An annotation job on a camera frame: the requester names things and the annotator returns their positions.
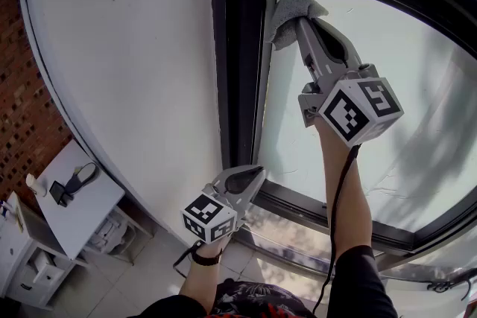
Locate person's right forearm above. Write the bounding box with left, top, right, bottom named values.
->
left=315, top=118, right=374, bottom=265

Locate person's black printed t-shirt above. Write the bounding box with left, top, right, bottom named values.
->
left=126, top=245, right=399, bottom=318

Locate white storage rack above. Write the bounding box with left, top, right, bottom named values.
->
left=84, top=197, right=154, bottom=266

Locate white table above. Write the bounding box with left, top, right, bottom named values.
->
left=37, top=139, right=127, bottom=261

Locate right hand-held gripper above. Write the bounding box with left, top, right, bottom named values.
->
left=297, top=16, right=405, bottom=149

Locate white plastic basin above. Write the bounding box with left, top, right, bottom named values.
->
left=379, top=264, right=477, bottom=318

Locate white cup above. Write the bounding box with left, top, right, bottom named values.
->
left=25, top=173, right=48, bottom=197

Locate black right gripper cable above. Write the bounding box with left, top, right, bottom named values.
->
left=312, top=144, right=362, bottom=314

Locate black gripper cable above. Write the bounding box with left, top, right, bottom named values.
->
left=172, top=238, right=205, bottom=279
left=312, top=144, right=362, bottom=314

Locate black wire hook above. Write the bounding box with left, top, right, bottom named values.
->
left=426, top=269, right=473, bottom=302

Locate small clear window pane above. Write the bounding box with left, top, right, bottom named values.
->
left=234, top=203, right=338, bottom=276

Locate frosted window glass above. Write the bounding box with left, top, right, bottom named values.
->
left=259, top=0, right=477, bottom=235

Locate person's left forearm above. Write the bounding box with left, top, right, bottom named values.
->
left=181, top=234, right=232, bottom=310

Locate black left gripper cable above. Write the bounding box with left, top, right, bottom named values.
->
left=172, top=238, right=205, bottom=279

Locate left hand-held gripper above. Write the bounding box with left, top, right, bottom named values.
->
left=181, top=165, right=267, bottom=245

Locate grey cloth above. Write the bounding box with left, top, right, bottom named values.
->
left=268, top=0, right=329, bottom=51

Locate white drawer cabinet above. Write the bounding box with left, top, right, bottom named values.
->
left=0, top=191, right=89, bottom=311

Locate black wristwatch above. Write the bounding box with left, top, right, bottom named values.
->
left=192, top=246, right=224, bottom=267

